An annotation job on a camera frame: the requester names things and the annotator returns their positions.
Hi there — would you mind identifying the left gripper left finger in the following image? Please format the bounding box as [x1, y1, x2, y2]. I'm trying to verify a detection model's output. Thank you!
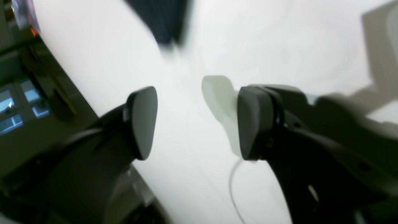
[1, 86, 158, 224]

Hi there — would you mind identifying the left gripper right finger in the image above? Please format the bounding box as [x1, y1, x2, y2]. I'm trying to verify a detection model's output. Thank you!
[237, 85, 397, 224]

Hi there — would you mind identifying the black T-shirt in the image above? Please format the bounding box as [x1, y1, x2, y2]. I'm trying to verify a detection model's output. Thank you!
[125, 0, 195, 48]

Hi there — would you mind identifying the orange blue device case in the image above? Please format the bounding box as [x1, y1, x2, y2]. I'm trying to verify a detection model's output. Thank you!
[11, 0, 41, 36]

